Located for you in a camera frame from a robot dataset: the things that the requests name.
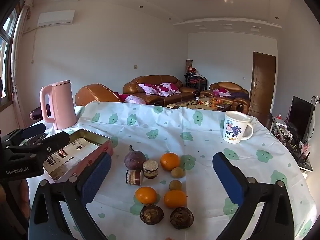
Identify brown leather sofa armrest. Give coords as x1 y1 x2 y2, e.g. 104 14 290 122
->
75 83 123 107

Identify black television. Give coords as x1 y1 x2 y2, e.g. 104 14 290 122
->
287 95 316 143

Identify dark brown wrinkled fruit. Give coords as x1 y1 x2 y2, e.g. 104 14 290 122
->
170 207 194 230
139 204 164 225

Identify brown leather armchair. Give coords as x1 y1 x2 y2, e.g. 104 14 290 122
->
200 81 250 115

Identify pink metal tin box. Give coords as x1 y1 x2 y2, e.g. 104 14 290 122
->
42 128 114 183

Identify cork-lid jar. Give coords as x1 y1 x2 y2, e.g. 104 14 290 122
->
142 160 159 179

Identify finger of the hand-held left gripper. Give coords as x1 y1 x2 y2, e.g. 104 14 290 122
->
5 131 71 161
20 123 47 141

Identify pink electric kettle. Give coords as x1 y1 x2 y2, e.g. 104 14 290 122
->
40 80 77 130

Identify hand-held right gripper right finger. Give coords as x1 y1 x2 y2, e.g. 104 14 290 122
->
212 152 295 240

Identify stacked dark chairs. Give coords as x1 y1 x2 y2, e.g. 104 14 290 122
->
184 72 208 92

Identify white air conditioner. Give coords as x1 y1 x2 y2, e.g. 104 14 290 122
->
37 10 76 27

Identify brown wooden door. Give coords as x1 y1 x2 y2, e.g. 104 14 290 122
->
249 51 276 117

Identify brown longan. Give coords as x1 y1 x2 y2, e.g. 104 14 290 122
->
170 167 185 180
169 180 183 192

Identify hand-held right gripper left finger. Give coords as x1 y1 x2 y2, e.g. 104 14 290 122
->
28 152 112 240

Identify orange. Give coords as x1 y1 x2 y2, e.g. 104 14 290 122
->
135 186 157 204
160 152 181 172
163 190 188 209

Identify white television stand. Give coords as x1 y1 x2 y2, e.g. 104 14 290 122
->
271 116 313 173

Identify cluttered coffee table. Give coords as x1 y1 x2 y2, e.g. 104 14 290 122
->
163 97 235 112

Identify brown leather three-seat sofa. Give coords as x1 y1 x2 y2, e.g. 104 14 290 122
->
123 75 198 106

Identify purple passion fruit with stem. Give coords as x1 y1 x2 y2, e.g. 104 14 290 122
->
124 145 147 171

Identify window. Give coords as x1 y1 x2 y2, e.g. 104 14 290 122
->
0 7 19 99

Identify pale curtain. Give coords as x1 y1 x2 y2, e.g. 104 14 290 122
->
10 0 34 128

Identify white cartoon print mug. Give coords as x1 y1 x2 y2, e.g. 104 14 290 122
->
222 110 254 144

